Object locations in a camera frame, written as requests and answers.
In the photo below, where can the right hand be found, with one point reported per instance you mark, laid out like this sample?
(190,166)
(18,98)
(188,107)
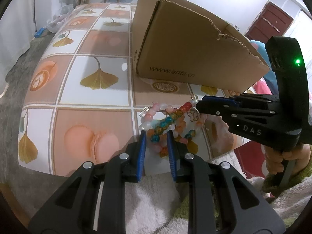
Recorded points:
(287,159)

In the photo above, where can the patterned table mat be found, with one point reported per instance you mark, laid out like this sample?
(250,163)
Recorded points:
(85,102)

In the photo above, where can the brown cardboard box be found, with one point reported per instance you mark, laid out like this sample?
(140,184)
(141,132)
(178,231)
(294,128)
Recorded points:
(179,41)

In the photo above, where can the gold butterfly earring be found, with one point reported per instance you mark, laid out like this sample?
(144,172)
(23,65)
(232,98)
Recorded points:
(193,115)

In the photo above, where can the red floral blanket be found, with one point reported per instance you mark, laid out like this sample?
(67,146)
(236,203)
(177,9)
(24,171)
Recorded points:
(251,159)

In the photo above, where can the white green fluffy blanket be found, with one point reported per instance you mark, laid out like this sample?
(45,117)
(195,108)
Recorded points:
(155,206)

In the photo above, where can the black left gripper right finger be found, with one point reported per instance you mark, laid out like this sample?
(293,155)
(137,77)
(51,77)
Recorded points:
(221,200)

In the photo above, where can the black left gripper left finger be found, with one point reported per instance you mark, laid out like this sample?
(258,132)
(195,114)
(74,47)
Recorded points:
(92,199)

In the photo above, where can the white plastic bag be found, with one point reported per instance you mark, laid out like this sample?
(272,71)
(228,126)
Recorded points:
(59,18)

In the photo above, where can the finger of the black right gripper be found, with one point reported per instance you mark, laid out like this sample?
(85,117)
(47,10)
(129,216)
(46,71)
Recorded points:
(219,99)
(224,113)

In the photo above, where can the pearl drop earring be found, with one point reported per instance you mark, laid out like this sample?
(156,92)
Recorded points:
(193,100)

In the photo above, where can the red wooden door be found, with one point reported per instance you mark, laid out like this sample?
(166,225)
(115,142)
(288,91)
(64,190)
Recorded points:
(272,21)

